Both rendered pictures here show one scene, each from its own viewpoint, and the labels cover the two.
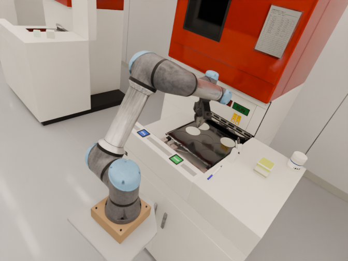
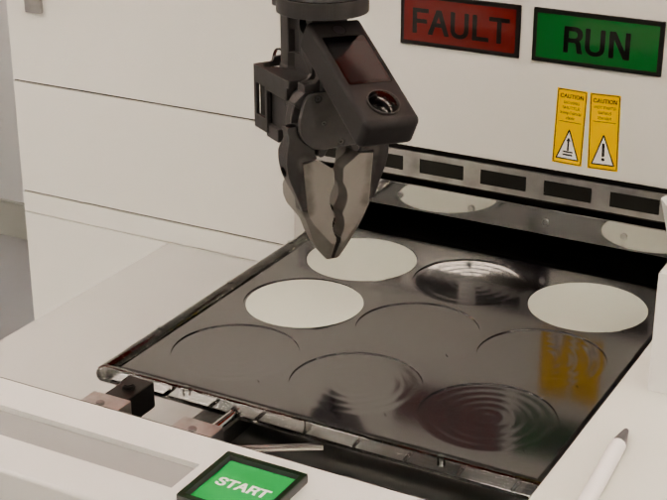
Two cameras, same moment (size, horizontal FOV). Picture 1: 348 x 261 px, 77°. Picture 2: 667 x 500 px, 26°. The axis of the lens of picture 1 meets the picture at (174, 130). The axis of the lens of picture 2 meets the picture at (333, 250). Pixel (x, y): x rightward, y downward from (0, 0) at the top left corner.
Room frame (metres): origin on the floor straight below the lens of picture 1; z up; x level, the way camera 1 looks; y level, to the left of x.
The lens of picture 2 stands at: (0.12, 0.00, 1.41)
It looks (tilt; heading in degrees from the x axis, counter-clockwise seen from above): 23 degrees down; 352
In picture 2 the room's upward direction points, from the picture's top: straight up
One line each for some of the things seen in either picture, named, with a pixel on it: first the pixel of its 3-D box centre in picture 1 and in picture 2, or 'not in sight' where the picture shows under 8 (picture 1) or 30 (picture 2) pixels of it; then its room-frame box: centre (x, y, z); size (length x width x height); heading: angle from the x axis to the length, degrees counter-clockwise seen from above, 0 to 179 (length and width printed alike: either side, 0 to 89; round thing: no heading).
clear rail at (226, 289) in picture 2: (184, 125); (228, 290); (1.28, -0.06, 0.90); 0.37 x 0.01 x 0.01; 144
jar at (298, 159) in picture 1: (296, 161); not in sight; (0.99, -0.70, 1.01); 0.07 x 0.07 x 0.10
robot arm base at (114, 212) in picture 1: (123, 200); not in sight; (0.56, 0.14, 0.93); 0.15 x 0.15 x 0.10
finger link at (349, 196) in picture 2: (200, 120); (337, 193); (1.21, -0.15, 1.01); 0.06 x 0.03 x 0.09; 21
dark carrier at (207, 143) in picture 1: (205, 139); (417, 331); (1.17, -0.21, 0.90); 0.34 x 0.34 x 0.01; 54
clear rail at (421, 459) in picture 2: (187, 149); (308, 429); (1.03, -0.10, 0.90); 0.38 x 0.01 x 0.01; 54
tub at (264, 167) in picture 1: (263, 167); not in sight; (0.89, -0.50, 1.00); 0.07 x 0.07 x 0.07; 56
